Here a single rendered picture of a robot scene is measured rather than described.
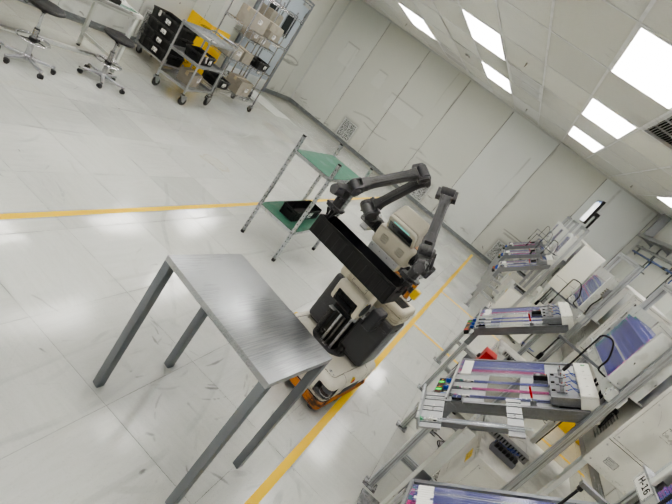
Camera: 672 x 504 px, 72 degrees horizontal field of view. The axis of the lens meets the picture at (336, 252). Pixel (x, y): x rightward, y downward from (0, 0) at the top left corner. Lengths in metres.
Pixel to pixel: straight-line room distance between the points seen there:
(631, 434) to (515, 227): 8.85
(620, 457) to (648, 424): 0.21
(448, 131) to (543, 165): 2.22
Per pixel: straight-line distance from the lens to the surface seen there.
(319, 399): 3.03
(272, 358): 1.86
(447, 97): 11.62
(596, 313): 4.01
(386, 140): 11.81
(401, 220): 2.65
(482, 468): 2.89
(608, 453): 2.80
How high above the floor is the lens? 1.85
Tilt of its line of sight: 20 degrees down
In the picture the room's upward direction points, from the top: 37 degrees clockwise
